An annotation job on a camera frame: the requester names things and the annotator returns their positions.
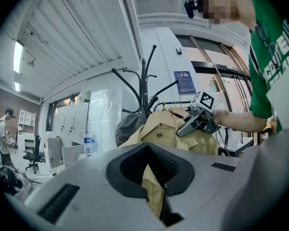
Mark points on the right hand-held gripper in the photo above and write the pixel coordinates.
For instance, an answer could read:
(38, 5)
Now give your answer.
(204, 100)

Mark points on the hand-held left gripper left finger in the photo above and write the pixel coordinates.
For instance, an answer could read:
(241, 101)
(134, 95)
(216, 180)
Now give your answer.
(91, 191)

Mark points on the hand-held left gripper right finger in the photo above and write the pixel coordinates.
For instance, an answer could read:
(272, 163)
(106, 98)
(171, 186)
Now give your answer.
(202, 191)

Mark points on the beige jacket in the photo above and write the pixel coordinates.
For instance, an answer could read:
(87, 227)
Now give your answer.
(163, 131)

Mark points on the black coat stand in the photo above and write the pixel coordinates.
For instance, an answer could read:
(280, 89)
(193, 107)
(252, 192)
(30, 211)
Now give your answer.
(143, 88)

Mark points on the person's right forearm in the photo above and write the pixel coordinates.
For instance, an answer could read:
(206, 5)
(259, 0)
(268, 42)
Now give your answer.
(240, 121)

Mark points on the black garment rack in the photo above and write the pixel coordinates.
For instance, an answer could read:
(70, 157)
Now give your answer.
(173, 102)

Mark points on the blue label water bottle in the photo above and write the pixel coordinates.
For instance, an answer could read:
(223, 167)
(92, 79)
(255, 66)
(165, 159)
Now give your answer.
(87, 143)

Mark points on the white table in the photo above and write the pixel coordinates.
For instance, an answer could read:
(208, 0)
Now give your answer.
(238, 144)

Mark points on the glass sliding door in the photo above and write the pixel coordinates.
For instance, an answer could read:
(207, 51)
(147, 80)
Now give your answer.
(221, 76)

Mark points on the grey cap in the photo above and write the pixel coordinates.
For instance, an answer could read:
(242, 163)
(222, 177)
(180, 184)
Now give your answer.
(128, 129)

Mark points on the black office chair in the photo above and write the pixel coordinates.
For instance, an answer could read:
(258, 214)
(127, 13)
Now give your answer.
(35, 155)

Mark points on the white metal locker cabinet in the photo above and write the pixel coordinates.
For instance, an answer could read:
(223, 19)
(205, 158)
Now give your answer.
(69, 124)

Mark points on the plastic wrapped white panel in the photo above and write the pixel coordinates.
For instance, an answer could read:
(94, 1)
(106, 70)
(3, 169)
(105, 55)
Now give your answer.
(104, 119)

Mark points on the person's green printed t-shirt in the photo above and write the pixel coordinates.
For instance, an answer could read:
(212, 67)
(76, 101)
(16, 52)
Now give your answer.
(262, 85)

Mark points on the white open shelf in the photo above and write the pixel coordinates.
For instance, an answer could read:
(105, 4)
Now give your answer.
(26, 126)

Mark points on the dark framed window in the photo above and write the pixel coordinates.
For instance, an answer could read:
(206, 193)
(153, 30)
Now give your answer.
(62, 102)

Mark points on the green plastic bottle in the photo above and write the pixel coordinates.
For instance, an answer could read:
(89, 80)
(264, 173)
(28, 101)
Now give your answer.
(87, 96)

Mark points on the dark eyeglasses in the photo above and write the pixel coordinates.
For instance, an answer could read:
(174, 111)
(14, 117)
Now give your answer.
(263, 36)

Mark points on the person's head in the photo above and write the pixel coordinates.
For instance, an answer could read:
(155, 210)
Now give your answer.
(219, 6)

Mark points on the blue wall poster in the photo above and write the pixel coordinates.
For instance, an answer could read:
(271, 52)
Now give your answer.
(184, 82)

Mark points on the small wall sensor box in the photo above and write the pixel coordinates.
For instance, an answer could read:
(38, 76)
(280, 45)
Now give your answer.
(179, 50)

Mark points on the black head camera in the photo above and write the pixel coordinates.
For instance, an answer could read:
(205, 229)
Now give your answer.
(190, 8)

